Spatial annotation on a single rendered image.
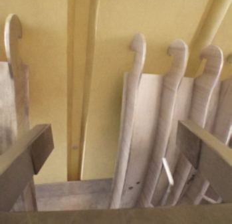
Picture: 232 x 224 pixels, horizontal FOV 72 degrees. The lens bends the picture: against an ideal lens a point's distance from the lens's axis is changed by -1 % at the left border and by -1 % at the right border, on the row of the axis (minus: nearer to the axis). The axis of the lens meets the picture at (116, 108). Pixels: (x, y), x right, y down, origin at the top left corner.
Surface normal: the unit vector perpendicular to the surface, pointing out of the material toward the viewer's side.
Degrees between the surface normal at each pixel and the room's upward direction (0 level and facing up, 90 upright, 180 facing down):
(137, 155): 74
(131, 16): 90
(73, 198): 0
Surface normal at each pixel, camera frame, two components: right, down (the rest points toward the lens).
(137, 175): 0.23, 0.42
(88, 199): 0.18, -0.80
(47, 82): 0.20, 0.60
